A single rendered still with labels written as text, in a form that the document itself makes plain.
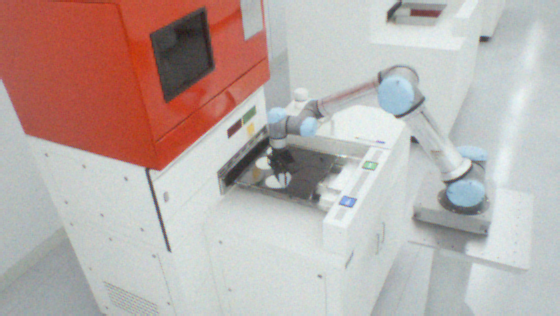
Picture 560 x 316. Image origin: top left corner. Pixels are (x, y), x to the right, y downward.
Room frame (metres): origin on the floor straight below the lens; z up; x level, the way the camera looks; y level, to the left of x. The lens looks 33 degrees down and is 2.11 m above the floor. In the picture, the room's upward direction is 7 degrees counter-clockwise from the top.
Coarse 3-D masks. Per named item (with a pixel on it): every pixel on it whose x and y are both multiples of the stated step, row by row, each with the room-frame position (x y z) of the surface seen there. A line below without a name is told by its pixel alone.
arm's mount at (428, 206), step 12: (432, 180) 1.55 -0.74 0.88; (492, 180) 1.50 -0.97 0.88; (420, 192) 1.48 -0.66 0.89; (432, 192) 1.47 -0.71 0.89; (492, 192) 1.42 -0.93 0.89; (420, 204) 1.40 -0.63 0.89; (432, 204) 1.39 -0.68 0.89; (444, 204) 1.38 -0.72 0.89; (492, 204) 1.35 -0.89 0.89; (420, 216) 1.38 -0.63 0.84; (432, 216) 1.36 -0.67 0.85; (444, 216) 1.34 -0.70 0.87; (456, 216) 1.31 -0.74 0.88; (468, 216) 1.29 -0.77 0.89; (480, 216) 1.29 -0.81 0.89; (456, 228) 1.31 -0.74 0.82; (468, 228) 1.29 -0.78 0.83; (480, 228) 1.27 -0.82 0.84
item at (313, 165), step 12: (264, 156) 1.87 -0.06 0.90; (300, 156) 1.83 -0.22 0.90; (312, 156) 1.82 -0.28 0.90; (324, 156) 1.80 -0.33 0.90; (336, 156) 1.79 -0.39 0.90; (252, 168) 1.78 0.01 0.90; (300, 168) 1.73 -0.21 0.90; (312, 168) 1.72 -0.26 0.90; (324, 168) 1.71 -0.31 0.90; (240, 180) 1.70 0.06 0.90; (252, 180) 1.69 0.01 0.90; (264, 180) 1.67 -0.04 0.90; (300, 180) 1.64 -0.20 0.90; (312, 180) 1.63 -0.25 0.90; (288, 192) 1.57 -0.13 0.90; (300, 192) 1.56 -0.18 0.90
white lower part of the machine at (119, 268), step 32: (64, 224) 1.76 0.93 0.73; (96, 224) 1.62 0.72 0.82; (96, 256) 1.67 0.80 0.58; (128, 256) 1.53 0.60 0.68; (160, 256) 1.42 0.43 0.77; (192, 256) 1.46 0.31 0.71; (96, 288) 1.74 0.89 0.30; (128, 288) 1.58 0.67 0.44; (160, 288) 1.45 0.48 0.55; (192, 288) 1.42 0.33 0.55
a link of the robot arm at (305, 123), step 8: (304, 112) 1.61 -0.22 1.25; (312, 112) 1.62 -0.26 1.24; (288, 120) 1.57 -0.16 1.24; (296, 120) 1.56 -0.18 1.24; (304, 120) 1.55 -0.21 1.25; (312, 120) 1.54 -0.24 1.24; (288, 128) 1.56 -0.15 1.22; (296, 128) 1.54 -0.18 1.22; (304, 128) 1.53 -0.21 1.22; (312, 128) 1.52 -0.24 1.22; (304, 136) 1.54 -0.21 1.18; (312, 136) 1.53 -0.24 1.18
